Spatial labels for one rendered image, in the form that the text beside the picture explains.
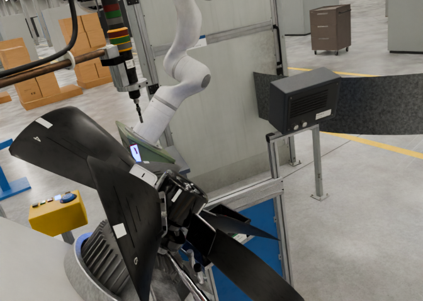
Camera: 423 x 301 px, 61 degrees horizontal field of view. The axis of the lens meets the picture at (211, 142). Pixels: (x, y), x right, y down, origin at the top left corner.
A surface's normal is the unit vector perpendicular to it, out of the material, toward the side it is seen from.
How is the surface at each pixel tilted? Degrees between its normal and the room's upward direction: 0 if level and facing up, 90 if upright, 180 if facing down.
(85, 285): 53
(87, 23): 90
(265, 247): 90
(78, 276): 47
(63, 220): 90
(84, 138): 41
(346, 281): 0
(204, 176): 90
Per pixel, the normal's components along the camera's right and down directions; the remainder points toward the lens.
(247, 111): 0.37, 0.30
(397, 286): -0.17, -0.91
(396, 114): -0.38, 0.43
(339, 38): 0.60, 0.22
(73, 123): 0.43, -0.72
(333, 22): -0.78, 0.37
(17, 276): 0.58, -0.81
